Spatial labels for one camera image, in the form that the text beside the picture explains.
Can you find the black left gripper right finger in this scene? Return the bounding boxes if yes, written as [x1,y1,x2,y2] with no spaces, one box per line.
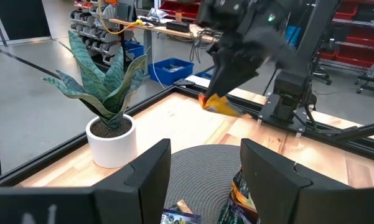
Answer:
[240,139,320,224]

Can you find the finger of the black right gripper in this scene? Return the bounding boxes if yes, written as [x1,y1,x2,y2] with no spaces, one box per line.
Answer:
[220,55,267,96]
[205,51,237,98]

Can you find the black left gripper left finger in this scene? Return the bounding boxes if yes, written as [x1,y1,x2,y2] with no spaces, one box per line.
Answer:
[93,138,172,224]

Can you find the white plant pot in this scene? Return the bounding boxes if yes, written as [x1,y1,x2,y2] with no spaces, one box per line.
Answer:
[85,113,138,169]

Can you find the blue storage bin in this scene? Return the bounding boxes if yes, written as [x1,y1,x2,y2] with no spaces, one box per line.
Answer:
[148,57,195,86]
[123,41,145,60]

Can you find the red bins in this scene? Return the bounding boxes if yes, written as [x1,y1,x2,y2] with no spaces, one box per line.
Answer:
[159,0,203,20]

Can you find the round grey woven mat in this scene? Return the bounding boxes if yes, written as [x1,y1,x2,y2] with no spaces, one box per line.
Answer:
[163,144,248,224]

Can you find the wooden workbench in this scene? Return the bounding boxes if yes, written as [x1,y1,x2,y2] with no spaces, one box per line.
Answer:
[108,17,220,68]

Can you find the rack of red bins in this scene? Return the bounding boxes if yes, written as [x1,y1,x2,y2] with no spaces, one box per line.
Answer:
[317,0,374,68]

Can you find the green snake plant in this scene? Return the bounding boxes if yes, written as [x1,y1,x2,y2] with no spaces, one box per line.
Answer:
[42,30,147,130]

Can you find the shelf of white bins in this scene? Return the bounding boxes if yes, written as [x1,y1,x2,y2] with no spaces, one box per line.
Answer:
[68,0,125,66]

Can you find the yellow cable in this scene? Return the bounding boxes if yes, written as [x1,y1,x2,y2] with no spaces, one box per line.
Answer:
[96,0,144,35]

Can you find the black wall panel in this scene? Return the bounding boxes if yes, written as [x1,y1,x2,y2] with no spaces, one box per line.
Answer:
[0,0,52,41]

